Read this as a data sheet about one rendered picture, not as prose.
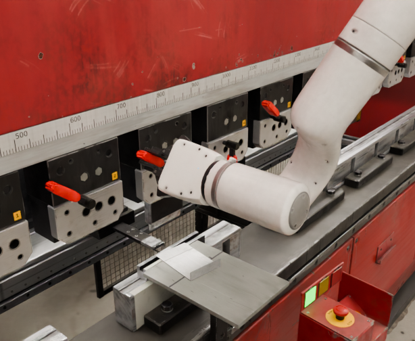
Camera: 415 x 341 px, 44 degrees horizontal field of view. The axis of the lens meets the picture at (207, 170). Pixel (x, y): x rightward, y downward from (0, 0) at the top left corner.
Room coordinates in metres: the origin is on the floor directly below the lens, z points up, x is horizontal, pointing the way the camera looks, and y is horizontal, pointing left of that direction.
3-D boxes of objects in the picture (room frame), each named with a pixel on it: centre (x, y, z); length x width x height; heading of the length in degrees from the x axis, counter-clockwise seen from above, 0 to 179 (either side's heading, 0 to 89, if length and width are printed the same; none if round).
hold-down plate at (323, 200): (1.45, -0.34, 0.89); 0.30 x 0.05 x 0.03; 139
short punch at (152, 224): (1.03, 0.10, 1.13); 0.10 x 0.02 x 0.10; 139
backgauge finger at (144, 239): (1.14, 0.22, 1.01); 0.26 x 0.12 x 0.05; 49
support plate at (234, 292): (0.93, -0.02, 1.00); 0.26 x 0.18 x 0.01; 49
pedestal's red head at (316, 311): (1.10, -0.36, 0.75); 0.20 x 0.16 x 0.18; 135
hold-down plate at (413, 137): (2.06, -0.86, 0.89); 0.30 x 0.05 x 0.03; 139
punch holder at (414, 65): (2.07, -0.80, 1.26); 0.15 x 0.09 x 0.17; 139
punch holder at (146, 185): (1.01, 0.11, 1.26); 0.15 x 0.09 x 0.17; 139
